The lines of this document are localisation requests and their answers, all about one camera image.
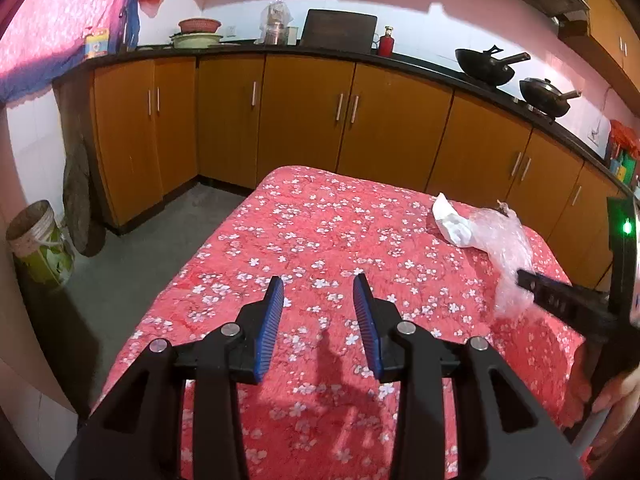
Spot green white plastic bucket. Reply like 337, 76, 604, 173
6, 200, 76, 290

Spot black wok with lid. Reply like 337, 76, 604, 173
519, 77, 582, 119

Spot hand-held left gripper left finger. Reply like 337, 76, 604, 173
54, 275, 286, 480

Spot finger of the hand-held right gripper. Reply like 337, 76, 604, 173
516, 269, 619, 346

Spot red plastic basin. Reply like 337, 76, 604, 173
178, 17, 222, 34

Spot red floral tablecloth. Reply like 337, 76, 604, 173
90, 164, 588, 480

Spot person's right hand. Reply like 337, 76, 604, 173
599, 367, 640, 416

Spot white crumpled paper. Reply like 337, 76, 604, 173
431, 192, 474, 249

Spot wooden lower kitchen cabinets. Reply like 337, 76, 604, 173
92, 52, 640, 291

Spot colourful carton box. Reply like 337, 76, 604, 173
84, 27, 110, 59

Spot dark cutting board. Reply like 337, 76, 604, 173
300, 9, 378, 51

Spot jar in plastic bag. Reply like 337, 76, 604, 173
260, 0, 291, 46

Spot green package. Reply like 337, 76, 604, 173
607, 157, 634, 181

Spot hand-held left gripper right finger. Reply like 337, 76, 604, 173
352, 273, 586, 480

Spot pink curtain with blue border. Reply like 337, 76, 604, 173
0, 0, 142, 103

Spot black kitchen countertop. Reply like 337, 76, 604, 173
85, 42, 640, 196

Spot black wok with handle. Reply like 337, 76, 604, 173
455, 45, 532, 86

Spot dark round wooden board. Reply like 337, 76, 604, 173
62, 140, 107, 258

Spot clear plastic bag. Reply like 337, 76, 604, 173
467, 205, 537, 320

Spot wooden upper cabinets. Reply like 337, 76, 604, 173
560, 0, 640, 81

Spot orange bag on counter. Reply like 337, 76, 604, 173
607, 120, 640, 161

